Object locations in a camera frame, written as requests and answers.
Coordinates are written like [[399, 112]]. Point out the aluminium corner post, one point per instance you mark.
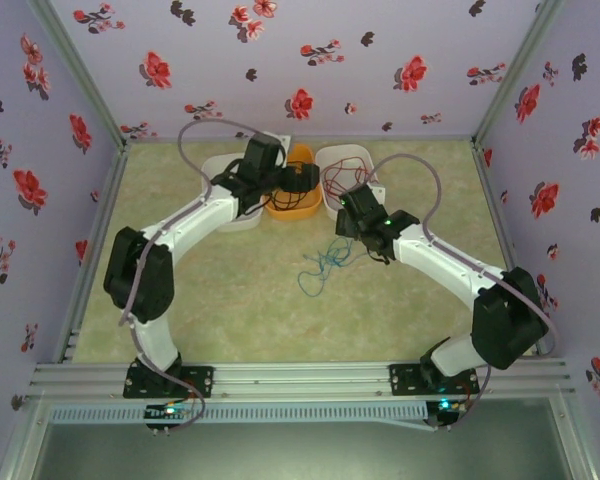
[[80, 65], [520, 65]]

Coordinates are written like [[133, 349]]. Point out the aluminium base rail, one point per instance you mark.
[[305, 380]]

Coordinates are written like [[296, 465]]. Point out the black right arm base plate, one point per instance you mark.
[[402, 380]]

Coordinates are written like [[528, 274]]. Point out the orange plastic bin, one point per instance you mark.
[[292, 214]]

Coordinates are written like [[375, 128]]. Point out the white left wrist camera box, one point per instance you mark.
[[282, 137]]

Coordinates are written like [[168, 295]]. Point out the white plastic bin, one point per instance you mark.
[[240, 226], [350, 150]]

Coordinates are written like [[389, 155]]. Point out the aluminium lower frame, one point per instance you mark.
[[25, 440]]

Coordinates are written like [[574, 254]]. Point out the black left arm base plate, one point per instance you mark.
[[202, 380]]

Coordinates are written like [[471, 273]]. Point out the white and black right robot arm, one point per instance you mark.
[[510, 320]]

